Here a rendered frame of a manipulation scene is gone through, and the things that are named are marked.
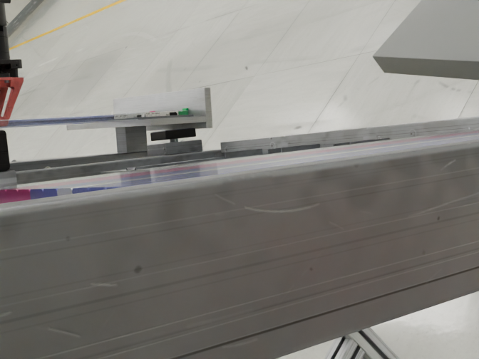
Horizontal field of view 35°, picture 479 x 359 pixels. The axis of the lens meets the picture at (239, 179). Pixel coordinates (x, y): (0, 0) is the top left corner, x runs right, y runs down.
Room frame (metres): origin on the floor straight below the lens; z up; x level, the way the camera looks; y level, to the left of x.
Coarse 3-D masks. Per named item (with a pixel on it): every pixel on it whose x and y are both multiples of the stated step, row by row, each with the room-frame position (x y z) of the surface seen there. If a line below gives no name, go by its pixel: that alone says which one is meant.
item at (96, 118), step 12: (0, 120) 1.11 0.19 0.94; (12, 120) 1.11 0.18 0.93; (24, 120) 1.12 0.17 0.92; (36, 120) 1.12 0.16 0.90; (48, 120) 1.13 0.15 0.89; (60, 120) 1.13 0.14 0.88; (72, 120) 1.14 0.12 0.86; (84, 120) 1.14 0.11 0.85; (96, 120) 1.15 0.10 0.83; (108, 120) 1.15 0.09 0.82; (120, 120) 1.16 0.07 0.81
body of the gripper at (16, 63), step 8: (0, 32) 1.23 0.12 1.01; (0, 40) 1.23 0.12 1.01; (8, 40) 1.25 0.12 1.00; (0, 48) 1.22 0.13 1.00; (8, 48) 1.24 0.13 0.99; (0, 56) 1.22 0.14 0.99; (8, 56) 1.23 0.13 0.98; (0, 64) 1.21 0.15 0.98; (8, 64) 1.21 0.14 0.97; (16, 64) 1.20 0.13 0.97
